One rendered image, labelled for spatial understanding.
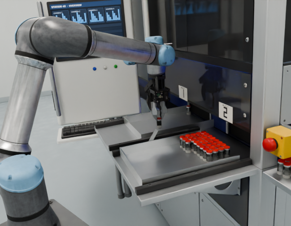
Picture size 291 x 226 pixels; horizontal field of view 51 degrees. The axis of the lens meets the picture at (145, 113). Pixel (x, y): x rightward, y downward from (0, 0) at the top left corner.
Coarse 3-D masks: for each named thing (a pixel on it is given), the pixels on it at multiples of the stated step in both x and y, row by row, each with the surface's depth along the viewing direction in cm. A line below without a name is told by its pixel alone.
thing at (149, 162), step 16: (144, 144) 116; (160, 144) 118; (176, 144) 120; (128, 160) 103; (144, 160) 109; (160, 160) 108; (176, 160) 107; (192, 160) 106; (224, 160) 98; (144, 176) 98; (160, 176) 92
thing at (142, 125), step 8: (168, 112) 155; (176, 112) 156; (184, 112) 157; (128, 120) 148; (136, 120) 150; (144, 120) 150; (152, 120) 149; (168, 120) 147; (176, 120) 146; (184, 120) 146; (192, 120) 145; (200, 120) 144; (208, 120) 133; (136, 128) 140; (144, 128) 140; (152, 128) 139; (160, 128) 138; (168, 128) 137; (176, 128) 129; (184, 128) 130; (200, 128) 133; (136, 136) 131; (144, 136) 125
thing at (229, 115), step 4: (220, 104) 112; (224, 104) 109; (220, 108) 112; (228, 108) 107; (232, 108) 105; (220, 112) 113; (228, 112) 108; (232, 112) 105; (220, 116) 113; (228, 116) 108; (232, 116) 106; (228, 120) 108; (232, 120) 106
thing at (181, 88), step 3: (180, 87) 142; (183, 87) 138; (180, 90) 142; (186, 90) 136; (180, 93) 143; (186, 93) 137; (180, 96) 143; (186, 96) 137; (183, 99) 141; (186, 99) 138
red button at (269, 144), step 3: (267, 138) 87; (270, 138) 86; (264, 141) 87; (267, 141) 86; (270, 141) 85; (273, 141) 85; (264, 144) 87; (267, 144) 86; (270, 144) 85; (273, 144) 85; (264, 147) 87; (267, 147) 86; (270, 147) 85; (273, 147) 85; (267, 150) 86; (270, 150) 86; (273, 150) 86
